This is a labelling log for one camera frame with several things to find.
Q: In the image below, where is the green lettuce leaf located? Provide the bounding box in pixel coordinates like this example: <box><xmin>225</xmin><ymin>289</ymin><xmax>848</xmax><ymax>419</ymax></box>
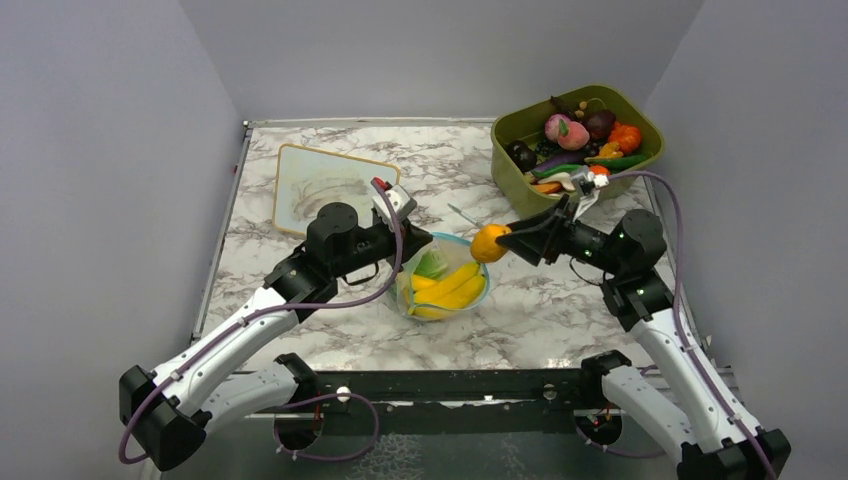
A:
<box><xmin>414</xmin><ymin>249</ymin><xmax>449</xmax><ymax>280</ymax></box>

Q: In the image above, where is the dark plum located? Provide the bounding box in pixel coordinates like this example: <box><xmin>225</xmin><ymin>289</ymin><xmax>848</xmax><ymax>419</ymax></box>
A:
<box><xmin>505</xmin><ymin>140</ymin><xmax>538</xmax><ymax>173</ymax></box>

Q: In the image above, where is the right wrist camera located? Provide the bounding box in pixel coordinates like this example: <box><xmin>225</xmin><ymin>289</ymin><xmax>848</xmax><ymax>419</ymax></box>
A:
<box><xmin>570</xmin><ymin>166</ymin><xmax>610</xmax><ymax>220</ymax></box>

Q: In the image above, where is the orange tangerine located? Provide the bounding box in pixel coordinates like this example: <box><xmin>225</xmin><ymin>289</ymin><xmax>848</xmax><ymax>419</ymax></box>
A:
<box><xmin>589</xmin><ymin>164</ymin><xmax>611</xmax><ymax>176</ymax></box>

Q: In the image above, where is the green chili pepper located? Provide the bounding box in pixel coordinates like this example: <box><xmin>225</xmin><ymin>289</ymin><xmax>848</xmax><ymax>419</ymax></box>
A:
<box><xmin>530</xmin><ymin>164</ymin><xmax>583</xmax><ymax>179</ymax></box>

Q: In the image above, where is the pink purple onion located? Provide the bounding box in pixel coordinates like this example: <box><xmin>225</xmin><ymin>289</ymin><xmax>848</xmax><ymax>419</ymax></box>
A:
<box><xmin>544</xmin><ymin>113</ymin><xmax>570</xmax><ymax>143</ymax></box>

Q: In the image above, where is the yellow orange mango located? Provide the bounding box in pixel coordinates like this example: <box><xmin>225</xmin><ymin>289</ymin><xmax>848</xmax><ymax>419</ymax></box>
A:
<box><xmin>470</xmin><ymin>224</ymin><xmax>512</xmax><ymax>264</ymax></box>

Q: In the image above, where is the clear zip top bag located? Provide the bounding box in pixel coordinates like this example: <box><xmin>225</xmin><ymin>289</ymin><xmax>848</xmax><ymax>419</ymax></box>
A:
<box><xmin>385</xmin><ymin>232</ymin><xmax>490</xmax><ymax>321</ymax></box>

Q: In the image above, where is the white mushroom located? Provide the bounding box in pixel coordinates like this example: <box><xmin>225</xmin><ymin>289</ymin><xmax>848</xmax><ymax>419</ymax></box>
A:
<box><xmin>537</xmin><ymin>173</ymin><xmax>576</xmax><ymax>192</ymax></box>

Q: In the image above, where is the olive green plastic bin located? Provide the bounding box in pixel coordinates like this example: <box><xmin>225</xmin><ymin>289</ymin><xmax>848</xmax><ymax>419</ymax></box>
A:
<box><xmin>490</xmin><ymin>85</ymin><xmax>664</xmax><ymax>218</ymax></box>

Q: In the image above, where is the pink peach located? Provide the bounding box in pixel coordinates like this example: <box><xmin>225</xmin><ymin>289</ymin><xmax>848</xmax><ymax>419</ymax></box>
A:
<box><xmin>557</xmin><ymin>120</ymin><xmax>590</xmax><ymax>151</ymax></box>

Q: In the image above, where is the orange carrot slice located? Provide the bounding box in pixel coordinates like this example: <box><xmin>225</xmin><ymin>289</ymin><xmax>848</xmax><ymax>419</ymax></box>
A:
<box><xmin>531</xmin><ymin>182</ymin><xmax>563</xmax><ymax>195</ymax></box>

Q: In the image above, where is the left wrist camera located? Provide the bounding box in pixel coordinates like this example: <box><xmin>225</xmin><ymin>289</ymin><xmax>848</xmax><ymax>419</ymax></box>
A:
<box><xmin>371</xmin><ymin>177</ymin><xmax>418</xmax><ymax>231</ymax></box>

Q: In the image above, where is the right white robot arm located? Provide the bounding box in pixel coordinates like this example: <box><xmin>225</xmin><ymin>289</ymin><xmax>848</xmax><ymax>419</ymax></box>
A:
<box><xmin>495</xmin><ymin>199</ymin><xmax>791</xmax><ymax>479</ymax></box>

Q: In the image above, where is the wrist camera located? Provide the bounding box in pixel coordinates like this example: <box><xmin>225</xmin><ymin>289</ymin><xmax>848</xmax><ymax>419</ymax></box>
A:
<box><xmin>371</xmin><ymin>177</ymin><xmax>418</xmax><ymax>231</ymax></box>
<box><xmin>570</xmin><ymin>166</ymin><xmax>610</xmax><ymax>220</ymax></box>

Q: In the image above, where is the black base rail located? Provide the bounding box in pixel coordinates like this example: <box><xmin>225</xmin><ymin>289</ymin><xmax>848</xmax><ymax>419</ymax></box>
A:
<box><xmin>274</xmin><ymin>368</ymin><xmax>623</xmax><ymax>444</ymax></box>

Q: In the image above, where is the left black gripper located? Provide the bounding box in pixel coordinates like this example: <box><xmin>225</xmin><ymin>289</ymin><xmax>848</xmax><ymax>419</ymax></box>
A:
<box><xmin>332</xmin><ymin>216</ymin><xmax>433</xmax><ymax>279</ymax></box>

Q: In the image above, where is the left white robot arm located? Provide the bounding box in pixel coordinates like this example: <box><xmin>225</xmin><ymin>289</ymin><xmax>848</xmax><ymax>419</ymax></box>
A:
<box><xmin>118</xmin><ymin>191</ymin><xmax>433</xmax><ymax>471</ymax></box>

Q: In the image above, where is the small whiteboard yellow frame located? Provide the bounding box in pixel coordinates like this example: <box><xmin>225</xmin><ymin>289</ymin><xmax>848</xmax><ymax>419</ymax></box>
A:
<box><xmin>272</xmin><ymin>143</ymin><xmax>401</xmax><ymax>236</ymax></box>

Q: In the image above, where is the bumpy orange fruit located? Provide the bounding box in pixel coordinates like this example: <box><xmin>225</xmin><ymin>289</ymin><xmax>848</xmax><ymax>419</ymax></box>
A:
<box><xmin>608</xmin><ymin>122</ymin><xmax>642</xmax><ymax>155</ymax></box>

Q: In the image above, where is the yellow banana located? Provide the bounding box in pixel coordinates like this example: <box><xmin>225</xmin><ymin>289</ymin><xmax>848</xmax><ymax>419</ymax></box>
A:
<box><xmin>413</xmin><ymin>262</ymin><xmax>480</xmax><ymax>304</ymax></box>
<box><xmin>410</xmin><ymin>275</ymin><xmax>487</xmax><ymax>320</ymax></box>

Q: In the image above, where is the green white pen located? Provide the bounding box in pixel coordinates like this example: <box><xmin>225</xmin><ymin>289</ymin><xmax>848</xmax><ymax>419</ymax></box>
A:
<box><xmin>447</xmin><ymin>203</ymin><xmax>484</xmax><ymax>228</ymax></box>

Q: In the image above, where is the purple eggplant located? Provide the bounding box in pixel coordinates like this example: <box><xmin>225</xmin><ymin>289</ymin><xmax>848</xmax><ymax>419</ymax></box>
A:
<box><xmin>537</xmin><ymin>151</ymin><xmax>587</xmax><ymax>170</ymax></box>

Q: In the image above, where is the dark purple avocado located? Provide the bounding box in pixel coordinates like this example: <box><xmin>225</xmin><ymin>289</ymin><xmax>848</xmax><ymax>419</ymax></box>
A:
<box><xmin>583</xmin><ymin>109</ymin><xmax>617</xmax><ymax>140</ymax></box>

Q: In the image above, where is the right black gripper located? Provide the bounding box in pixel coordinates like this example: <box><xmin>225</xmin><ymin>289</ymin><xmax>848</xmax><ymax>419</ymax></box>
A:
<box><xmin>498</xmin><ymin>195</ymin><xmax>626</xmax><ymax>276</ymax></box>

